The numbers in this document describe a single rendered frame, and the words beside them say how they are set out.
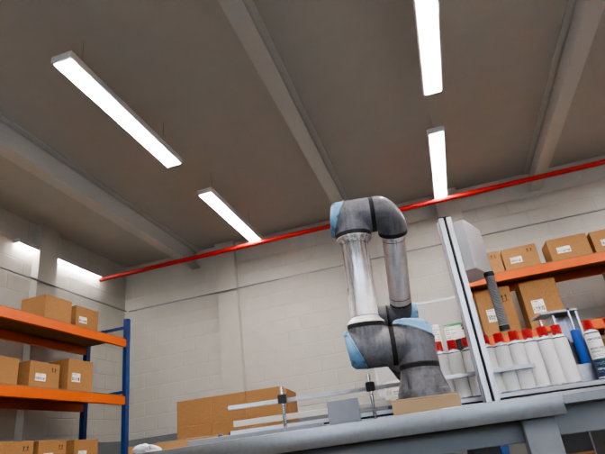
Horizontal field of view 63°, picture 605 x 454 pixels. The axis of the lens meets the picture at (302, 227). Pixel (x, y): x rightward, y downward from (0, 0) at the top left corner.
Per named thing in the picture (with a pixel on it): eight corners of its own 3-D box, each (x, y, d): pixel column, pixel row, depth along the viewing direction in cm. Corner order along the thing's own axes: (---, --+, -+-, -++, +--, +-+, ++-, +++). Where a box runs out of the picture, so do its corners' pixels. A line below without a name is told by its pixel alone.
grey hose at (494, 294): (509, 331, 172) (492, 273, 181) (511, 328, 169) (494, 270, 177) (498, 331, 172) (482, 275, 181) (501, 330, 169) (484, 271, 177)
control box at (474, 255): (493, 276, 184) (480, 230, 192) (476, 267, 171) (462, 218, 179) (467, 284, 189) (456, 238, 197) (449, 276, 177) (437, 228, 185)
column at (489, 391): (499, 409, 159) (447, 221, 186) (502, 408, 154) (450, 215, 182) (484, 411, 159) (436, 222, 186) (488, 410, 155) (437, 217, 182)
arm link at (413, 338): (442, 358, 140) (432, 312, 145) (393, 364, 141) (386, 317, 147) (437, 366, 150) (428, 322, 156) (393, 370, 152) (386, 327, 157)
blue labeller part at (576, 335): (593, 376, 177) (577, 330, 184) (597, 374, 174) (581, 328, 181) (583, 376, 177) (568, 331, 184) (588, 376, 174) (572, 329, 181)
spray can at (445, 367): (451, 401, 176) (437, 343, 184) (461, 399, 171) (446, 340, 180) (439, 403, 174) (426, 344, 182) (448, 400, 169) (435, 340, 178)
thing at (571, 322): (588, 383, 185) (564, 315, 196) (605, 378, 173) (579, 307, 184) (551, 388, 185) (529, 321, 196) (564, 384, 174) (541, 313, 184)
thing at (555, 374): (564, 385, 173) (545, 327, 181) (570, 384, 168) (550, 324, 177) (548, 387, 173) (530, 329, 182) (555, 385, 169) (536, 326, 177)
